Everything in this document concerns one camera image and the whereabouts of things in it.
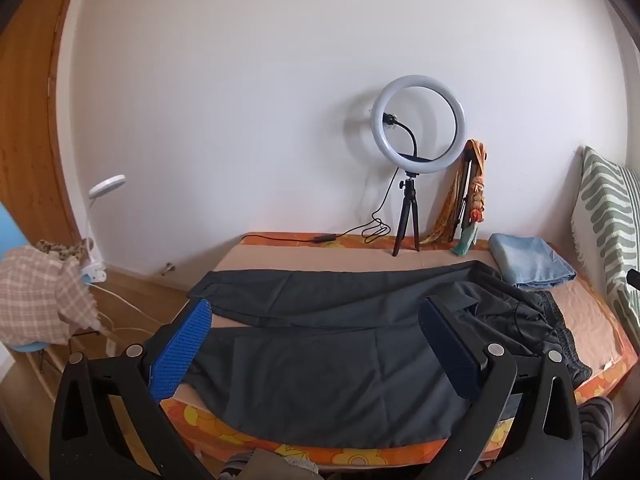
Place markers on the beige checked cloth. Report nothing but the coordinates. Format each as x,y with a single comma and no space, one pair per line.
35,285

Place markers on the white power strip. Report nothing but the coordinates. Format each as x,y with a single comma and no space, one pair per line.
95,275

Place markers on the dark grey pants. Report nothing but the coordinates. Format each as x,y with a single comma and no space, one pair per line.
325,360

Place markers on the blue chair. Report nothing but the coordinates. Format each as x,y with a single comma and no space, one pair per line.
10,230

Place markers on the green white striped pillow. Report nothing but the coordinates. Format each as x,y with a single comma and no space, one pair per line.
610,210

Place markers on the leopard print cloth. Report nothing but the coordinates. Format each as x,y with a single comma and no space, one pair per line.
60,249

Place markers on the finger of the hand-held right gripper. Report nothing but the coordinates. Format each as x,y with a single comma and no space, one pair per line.
635,280

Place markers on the folded blue jeans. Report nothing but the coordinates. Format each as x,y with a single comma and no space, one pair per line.
530,260

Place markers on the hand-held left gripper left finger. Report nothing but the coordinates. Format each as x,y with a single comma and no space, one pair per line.
180,345

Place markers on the black mini tripod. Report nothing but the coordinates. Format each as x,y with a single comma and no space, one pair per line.
409,200

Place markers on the white desk lamp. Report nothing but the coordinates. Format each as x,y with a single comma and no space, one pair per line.
107,185

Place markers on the wooden door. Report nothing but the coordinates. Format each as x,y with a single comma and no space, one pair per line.
30,110

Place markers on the orange floral bed sheet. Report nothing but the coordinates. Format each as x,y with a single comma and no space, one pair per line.
210,420

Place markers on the folded tripod stand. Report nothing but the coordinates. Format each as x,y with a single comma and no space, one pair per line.
461,200

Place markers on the metal door stop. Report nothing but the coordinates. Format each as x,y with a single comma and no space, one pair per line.
168,268

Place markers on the person's striped trouser leg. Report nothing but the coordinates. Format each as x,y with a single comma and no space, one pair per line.
597,435

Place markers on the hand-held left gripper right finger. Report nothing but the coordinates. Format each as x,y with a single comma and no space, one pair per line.
450,345

